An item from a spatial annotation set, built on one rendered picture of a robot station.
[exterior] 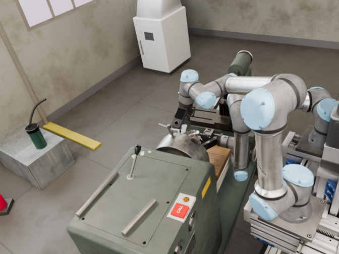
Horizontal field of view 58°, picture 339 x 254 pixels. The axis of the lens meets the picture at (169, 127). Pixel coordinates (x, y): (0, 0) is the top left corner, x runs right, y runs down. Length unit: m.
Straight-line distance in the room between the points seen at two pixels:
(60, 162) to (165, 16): 2.59
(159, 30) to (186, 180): 3.53
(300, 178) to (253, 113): 0.41
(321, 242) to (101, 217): 0.92
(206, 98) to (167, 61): 3.66
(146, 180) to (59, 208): 1.97
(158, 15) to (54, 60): 1.61
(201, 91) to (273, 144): 0.40
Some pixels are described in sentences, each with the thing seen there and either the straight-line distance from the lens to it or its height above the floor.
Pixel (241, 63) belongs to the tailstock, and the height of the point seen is 1.14.
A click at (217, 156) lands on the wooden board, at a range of 2.07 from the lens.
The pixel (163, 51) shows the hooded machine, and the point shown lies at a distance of 4.84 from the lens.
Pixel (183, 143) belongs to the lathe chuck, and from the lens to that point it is 1.66.
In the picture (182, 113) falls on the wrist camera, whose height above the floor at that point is 1.50.
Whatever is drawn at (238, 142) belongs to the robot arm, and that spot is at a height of 1.23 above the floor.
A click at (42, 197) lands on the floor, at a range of 3.56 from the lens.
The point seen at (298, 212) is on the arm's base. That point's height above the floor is 1.22.
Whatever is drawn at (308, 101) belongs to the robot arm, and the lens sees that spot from 1.73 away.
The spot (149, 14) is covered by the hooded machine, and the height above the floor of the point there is 0.96.
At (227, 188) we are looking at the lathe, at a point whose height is 0.54.
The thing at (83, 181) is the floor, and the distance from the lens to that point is 3.48.
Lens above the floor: 2.30
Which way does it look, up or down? 37 degrees down
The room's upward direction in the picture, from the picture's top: 11 degrees counter-clockwise
